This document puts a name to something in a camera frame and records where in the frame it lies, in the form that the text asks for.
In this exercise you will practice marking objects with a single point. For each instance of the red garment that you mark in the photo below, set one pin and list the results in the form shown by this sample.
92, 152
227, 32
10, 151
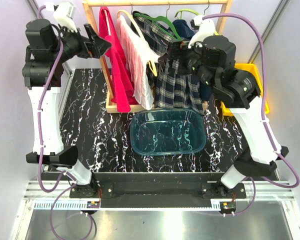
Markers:
121, 77

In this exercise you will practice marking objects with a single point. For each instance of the plaid skirt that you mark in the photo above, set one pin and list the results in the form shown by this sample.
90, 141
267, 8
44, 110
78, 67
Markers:
172, 89

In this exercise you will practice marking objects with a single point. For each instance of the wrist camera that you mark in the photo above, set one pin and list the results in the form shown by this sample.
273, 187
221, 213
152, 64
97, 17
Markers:
64, 15
205, 28

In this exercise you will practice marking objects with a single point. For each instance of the wooden clothes rack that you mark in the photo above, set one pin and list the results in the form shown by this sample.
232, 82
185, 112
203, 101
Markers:
88, 6

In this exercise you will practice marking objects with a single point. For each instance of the cream yellow hanger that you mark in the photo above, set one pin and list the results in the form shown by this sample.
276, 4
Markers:
152, 64

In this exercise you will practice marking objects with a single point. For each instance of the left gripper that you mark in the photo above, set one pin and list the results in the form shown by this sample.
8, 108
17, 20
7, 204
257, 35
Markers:
87, 48

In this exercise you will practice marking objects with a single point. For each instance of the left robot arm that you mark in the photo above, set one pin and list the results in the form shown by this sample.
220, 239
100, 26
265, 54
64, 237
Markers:
49, 47

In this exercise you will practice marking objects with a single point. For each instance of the navy blue garment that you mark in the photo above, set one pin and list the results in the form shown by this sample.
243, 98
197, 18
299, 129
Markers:
186, 33

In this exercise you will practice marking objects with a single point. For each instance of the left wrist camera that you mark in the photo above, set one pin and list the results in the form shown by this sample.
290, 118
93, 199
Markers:
64, 15

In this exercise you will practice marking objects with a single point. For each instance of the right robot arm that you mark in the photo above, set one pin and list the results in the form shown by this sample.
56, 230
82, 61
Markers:
213, 61

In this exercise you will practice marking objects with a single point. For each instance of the white pleated skirt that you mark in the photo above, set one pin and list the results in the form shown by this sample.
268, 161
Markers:
138, 53

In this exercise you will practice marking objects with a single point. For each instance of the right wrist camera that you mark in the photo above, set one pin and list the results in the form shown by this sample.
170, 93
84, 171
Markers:
205, 28

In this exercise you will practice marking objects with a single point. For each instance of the dark green hanger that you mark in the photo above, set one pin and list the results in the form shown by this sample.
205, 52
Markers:
163, 19

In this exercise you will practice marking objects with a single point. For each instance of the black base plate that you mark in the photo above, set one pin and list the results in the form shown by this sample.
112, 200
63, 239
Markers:
158, 190

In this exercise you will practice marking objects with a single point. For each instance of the yellow plastic bin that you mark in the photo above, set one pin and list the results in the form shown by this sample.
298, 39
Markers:
251, 68

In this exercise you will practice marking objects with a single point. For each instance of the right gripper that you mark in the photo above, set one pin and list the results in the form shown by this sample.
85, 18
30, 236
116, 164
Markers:
178, 49

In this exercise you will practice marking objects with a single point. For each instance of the clear blue plastic basin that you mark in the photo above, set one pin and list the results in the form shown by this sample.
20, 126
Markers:
161, 132

